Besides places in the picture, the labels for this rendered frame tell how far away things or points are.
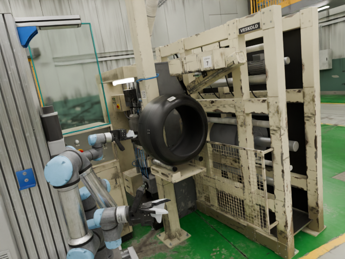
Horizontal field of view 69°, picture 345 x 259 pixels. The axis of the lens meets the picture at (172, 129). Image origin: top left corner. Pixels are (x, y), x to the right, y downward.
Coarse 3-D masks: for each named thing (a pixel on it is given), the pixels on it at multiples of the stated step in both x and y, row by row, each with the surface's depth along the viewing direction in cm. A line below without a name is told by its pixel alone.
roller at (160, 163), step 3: (153, 159) 230; (153, 162) 229; (156, 162) 223; (159, 162) 220; (162, 162) 217; (159, 165) 221; (162, 165) 215; (165, 165) 211; (168, 165) 208; (171, 165) 205; (168, 168) 207; (171, 168) 203; (174, 168) 202; (174, 171) 202
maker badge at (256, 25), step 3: (252, 24) 184; (255, 24) 182; (258, 24) 180; (243, 27) 191; (246, 27) 189; (249, 27) 187; (252, 27) 185; (255, 27) 183; (258, 27) 181; (240, 30) 194; (243, 30) 192; (246, 30) 190; (249, 30) 188; (252, 30) 186; (240, 33) 195
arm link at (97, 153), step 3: (93, 147) 175; (96, 147) 174; (99, 147) 175; (102, 147) 178; (90, 150) 173; (93, 150) 174; (96, 150) 175; (99, 150) 176; (102, 150) 179; (93, 153) 173; (96, 153) 174; (99, 153) 177; (102, 153) 180; (93, 156) 172; (96, 156) 175; (99, 156) 178; (102, 156) 181; (93, 159) 178; (96, 159) 178; (99, 159) 178
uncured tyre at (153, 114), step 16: (160, 96) 211; (176, 96) 200; (144, 112) 204; (160, 112) 191; (192, 112) 233; (144, 128) 197; (160, 128) 190; (192, 128) 239; (144, 144) 204; (160, 144) 192; (176, 144) 236; (192, 144) 233; (160, 160) 205; (176, 160) 202
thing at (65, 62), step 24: (48, 48) 211; (72, 48) 221; (48, 72) 212; (72, 72) 223; (96, 72) 235; (48, 96) 214; (72, 96) 225; (96, 96) 237; (72, 120) 227; (96, 120) 239
